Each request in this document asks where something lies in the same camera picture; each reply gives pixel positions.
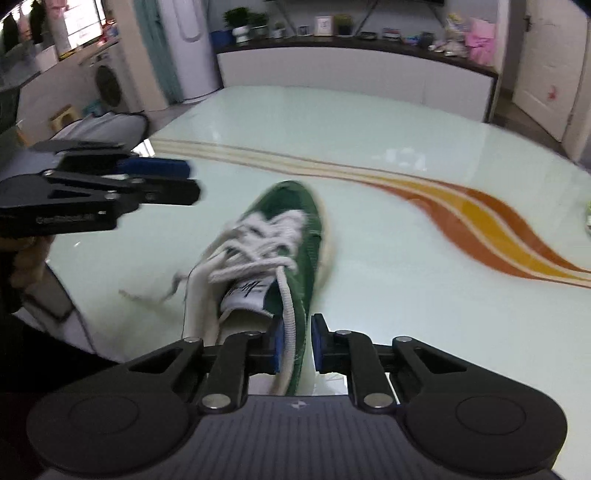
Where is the white shoelace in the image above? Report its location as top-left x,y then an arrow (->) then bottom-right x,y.
160,210 -> 308,395

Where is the green canvas sneaker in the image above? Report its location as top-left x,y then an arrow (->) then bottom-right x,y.
182,180 -> 331,395

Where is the person's left hand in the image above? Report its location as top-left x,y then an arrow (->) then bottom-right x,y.
10,236 -> 55,289

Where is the washing machine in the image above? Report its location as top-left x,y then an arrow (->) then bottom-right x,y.
87,43 -> 143,113

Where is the teal curtain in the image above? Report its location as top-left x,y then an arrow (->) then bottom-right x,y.
133,0 -> 183,104

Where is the white standing air conditioner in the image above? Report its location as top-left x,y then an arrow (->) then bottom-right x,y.
158,0 -> 221,104

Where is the potted plant in white pot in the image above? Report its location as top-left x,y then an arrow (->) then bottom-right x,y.
223,7 -> 250,45

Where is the white framed photo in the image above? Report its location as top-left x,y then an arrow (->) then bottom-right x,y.
314,15 -> 334,37

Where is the small green plant black pot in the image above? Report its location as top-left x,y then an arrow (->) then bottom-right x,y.
334,14 -> 353,37

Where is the white TV cabinet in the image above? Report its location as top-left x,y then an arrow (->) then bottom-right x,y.
216,37 -> 499,122

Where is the white interior door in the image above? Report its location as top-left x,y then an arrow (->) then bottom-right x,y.
513,0 -> 588,142

